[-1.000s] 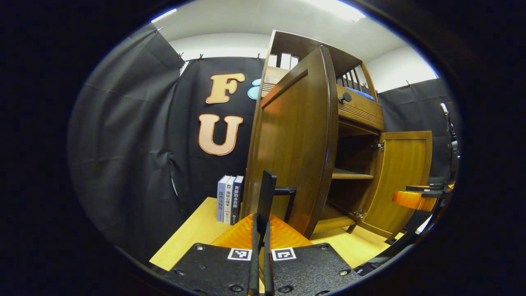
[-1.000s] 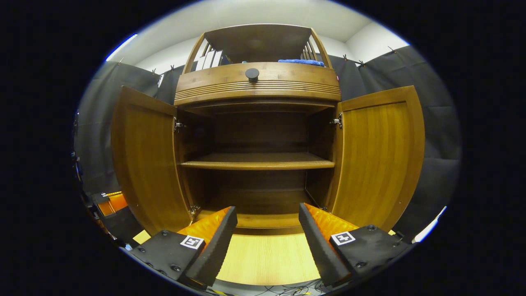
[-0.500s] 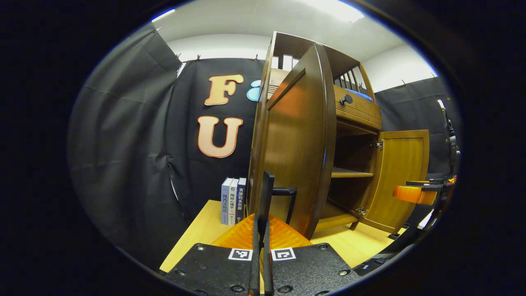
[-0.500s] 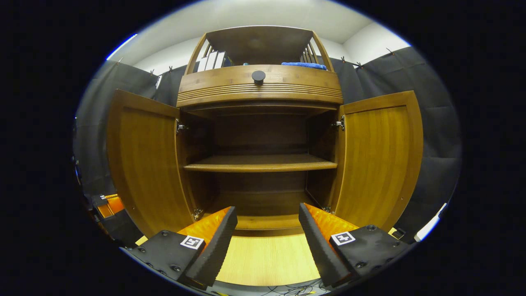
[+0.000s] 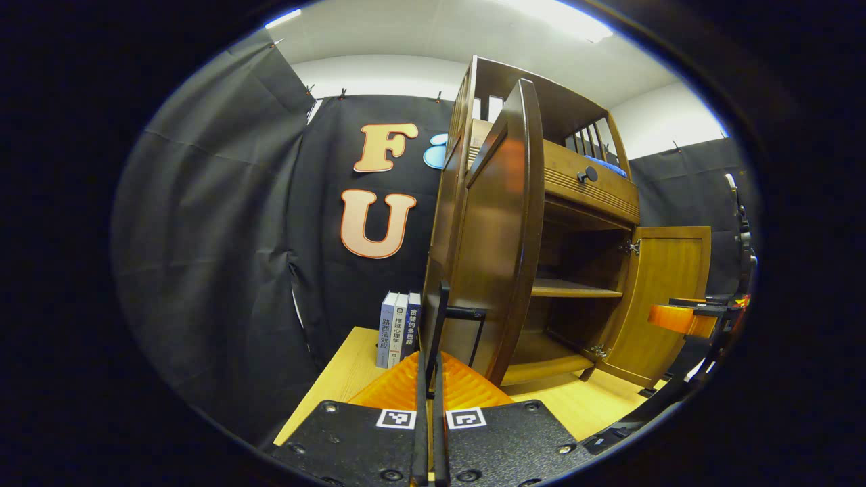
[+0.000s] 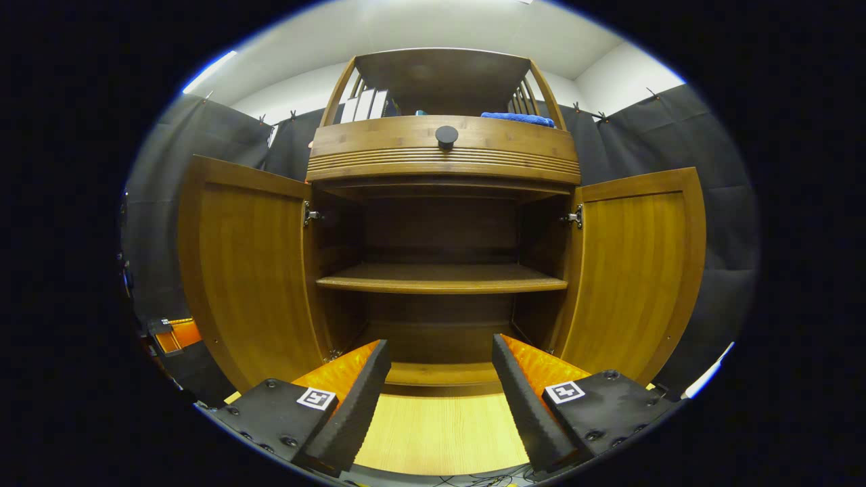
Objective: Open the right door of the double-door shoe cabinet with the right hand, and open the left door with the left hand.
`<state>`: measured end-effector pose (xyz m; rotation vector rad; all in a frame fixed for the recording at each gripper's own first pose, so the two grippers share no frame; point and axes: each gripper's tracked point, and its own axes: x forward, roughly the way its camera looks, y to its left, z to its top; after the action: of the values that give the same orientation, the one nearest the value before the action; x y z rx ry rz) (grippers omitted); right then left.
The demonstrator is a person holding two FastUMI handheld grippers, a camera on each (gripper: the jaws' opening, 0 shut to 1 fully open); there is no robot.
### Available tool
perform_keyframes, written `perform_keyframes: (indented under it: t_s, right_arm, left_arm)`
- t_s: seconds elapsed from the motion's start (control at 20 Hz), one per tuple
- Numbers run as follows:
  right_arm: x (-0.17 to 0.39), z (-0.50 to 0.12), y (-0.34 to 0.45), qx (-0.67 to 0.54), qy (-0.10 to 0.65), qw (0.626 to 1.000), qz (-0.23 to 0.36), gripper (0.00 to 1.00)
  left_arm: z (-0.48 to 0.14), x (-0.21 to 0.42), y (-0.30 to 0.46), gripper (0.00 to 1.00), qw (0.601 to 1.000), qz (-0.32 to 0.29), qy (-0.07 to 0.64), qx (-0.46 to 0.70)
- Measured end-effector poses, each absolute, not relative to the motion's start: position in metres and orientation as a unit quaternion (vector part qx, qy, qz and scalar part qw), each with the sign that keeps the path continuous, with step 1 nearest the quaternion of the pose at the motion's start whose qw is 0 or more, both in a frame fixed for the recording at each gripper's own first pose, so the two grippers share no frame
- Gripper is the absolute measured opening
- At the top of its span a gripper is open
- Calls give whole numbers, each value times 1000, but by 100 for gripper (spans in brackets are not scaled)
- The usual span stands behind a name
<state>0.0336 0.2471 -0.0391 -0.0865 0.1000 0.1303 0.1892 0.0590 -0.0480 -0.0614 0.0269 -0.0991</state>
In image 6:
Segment wooden double-door shoe cabinet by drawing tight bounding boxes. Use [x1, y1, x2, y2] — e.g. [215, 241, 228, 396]
[177, 47, 706, 398]

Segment wooden cabinet shelf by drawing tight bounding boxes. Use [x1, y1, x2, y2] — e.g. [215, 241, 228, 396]
[316, 262, 569, 295]

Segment wooden shoe cabinet door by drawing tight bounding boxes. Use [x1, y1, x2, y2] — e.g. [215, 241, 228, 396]
[177, 154, 332, 393]
[551, 166, 706, 386]

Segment black backdrop cloth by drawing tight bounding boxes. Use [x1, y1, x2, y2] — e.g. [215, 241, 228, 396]
[122, 85, 760, 407]

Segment black cables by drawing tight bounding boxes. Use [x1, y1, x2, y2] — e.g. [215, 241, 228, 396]
[433, 473, 535, 487]

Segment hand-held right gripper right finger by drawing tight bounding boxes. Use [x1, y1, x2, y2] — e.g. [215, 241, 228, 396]
[492, 333, 681, 473]

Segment blue folded towel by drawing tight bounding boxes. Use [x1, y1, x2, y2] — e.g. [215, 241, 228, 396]
[480, 112, 555, 129]

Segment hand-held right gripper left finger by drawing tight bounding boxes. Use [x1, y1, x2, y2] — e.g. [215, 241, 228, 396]
[212, 340, 392, 479]

